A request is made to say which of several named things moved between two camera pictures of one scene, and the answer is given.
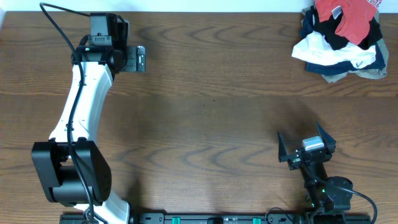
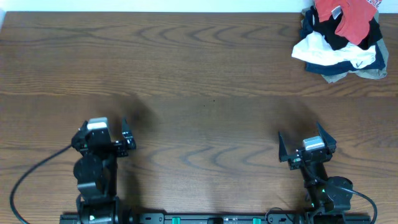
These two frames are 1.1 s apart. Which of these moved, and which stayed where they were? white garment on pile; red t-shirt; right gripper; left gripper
Moved: left gripper
Stayed: red t-shirt; right gripper; white garment on pile
